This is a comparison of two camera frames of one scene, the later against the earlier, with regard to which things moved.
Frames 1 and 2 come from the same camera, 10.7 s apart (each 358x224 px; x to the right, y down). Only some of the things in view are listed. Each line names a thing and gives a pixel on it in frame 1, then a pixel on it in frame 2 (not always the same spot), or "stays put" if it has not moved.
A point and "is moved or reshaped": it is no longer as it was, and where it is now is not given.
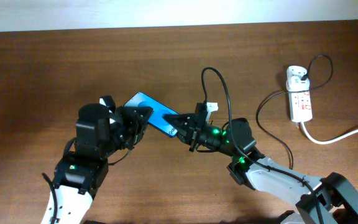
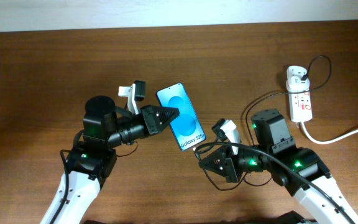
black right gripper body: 194,130 -> 230,168
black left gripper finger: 143,113 -> 166,116
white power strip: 300,102 stays put
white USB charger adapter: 294,83 stays put
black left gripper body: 126,130 -> 149,121
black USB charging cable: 303,78 is moved or reshaped
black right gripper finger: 182,119 -> 215,163
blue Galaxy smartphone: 156,121 is moved or reshaped
